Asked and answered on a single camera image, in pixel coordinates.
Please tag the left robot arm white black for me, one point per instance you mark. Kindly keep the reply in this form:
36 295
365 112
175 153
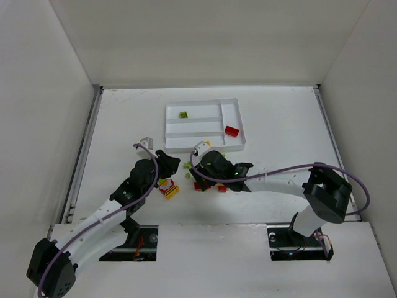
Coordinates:
55 264

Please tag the right aluminium rail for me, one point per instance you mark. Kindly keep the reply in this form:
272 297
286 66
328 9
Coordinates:
319 98

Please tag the left aluminium rail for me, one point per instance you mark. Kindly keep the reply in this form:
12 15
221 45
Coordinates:
69 205

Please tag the white divided sorting tray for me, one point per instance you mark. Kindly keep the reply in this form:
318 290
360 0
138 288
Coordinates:
206 122

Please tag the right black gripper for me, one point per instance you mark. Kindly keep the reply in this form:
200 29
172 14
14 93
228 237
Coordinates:
200 173

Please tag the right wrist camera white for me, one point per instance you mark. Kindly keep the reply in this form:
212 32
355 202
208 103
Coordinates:
201 148

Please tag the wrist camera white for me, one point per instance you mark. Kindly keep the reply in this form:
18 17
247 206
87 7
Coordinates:
145 148
201 148

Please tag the red sloped lego brick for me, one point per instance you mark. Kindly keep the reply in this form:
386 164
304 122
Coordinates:
231 131

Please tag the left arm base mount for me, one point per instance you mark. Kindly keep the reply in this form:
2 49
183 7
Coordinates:
140 246

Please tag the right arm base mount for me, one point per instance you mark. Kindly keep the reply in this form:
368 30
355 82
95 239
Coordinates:
285 244

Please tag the aluminium rail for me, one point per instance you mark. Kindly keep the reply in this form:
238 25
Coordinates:
319 98
69 205

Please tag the red white flower lego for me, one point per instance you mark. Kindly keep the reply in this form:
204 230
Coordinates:
166 185

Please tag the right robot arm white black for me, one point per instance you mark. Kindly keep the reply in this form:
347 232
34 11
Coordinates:
321 185

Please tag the red lego brick large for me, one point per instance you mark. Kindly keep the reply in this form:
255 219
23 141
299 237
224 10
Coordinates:
199 187

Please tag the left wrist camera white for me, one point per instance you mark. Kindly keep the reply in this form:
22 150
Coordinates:
145 148

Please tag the green square lego brick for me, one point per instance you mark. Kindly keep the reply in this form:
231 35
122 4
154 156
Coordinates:
183 115

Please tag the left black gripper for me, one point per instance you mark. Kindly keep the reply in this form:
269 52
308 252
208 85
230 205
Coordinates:
167 162

